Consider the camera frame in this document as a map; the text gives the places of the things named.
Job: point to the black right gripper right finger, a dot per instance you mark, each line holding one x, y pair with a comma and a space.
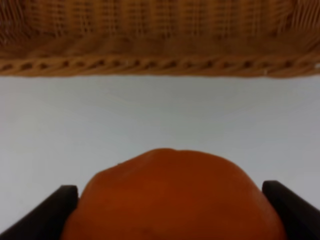
301, 220

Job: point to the light orange wicker basket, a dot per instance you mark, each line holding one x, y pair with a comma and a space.
234, 38

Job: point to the orange tangerine fruit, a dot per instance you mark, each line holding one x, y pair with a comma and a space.
168, 194

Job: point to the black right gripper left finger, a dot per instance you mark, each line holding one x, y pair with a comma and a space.
47, 220

